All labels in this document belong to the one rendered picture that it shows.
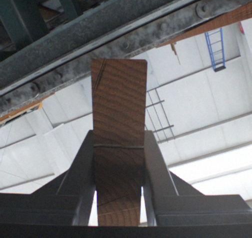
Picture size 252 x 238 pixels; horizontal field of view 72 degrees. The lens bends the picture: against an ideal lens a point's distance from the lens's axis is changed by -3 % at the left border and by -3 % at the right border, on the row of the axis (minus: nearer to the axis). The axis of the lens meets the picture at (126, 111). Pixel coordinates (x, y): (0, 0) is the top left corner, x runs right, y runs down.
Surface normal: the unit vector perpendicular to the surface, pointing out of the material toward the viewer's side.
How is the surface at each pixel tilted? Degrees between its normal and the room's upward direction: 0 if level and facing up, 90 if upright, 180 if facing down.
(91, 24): 90
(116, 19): 90
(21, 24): 90
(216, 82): 92
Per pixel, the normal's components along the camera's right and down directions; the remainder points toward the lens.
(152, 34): -0.14, 0.32
